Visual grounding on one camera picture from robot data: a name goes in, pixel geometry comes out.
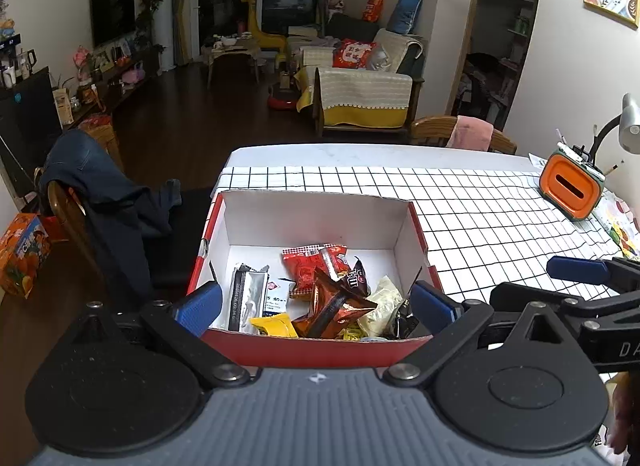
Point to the wooden chair pink towel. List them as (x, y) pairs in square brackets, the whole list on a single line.
[(461, 132)]

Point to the orange green storage container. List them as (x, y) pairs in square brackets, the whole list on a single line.
[(571, 183)]

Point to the checkered white tablecloth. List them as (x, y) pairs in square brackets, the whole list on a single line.
[(482, 227)]

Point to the sofa with cream cover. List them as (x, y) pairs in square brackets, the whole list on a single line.
[(381, 97)]

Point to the black silver snack bar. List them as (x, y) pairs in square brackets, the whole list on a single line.
[(248, 293)]

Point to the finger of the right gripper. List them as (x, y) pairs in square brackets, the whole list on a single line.
[(585, 271)]

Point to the red white cardboard box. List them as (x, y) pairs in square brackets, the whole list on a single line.
[(383, 237)]

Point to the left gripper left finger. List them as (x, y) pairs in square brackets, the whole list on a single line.
[(115, 385)]

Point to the red snack packet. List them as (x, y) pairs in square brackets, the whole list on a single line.
[(302, 262)]

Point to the blue cushion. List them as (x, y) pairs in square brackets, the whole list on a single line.
[(403, 19)]

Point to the orange juice carton box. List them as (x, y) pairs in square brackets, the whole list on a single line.
[(25, 247)]

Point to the red cushion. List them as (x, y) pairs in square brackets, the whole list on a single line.
[(352, 54)]

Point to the person right hand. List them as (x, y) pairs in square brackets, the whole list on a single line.
[(622, 432)]

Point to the yellow cartoon snack packet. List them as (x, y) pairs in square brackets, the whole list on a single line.
[(352, 332)]

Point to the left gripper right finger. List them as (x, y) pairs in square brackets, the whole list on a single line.
[(521, 386)]

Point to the black television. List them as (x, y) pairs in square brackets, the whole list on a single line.
[(111, 20)]

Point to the colourful printed plastic bag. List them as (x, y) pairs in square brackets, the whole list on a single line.
[(619, 221)]

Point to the silver desk lamp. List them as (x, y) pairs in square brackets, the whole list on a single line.
[(627, 125)]

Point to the cream white snack packet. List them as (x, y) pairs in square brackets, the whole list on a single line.
[(388, 299)]

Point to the chair with dark jacket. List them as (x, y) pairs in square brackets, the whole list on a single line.
[(120, 214)]

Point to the blue white snack packet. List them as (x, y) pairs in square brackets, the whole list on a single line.
[(276, 296)]

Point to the red brown foil packet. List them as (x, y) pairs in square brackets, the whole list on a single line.
[(333, 307)]

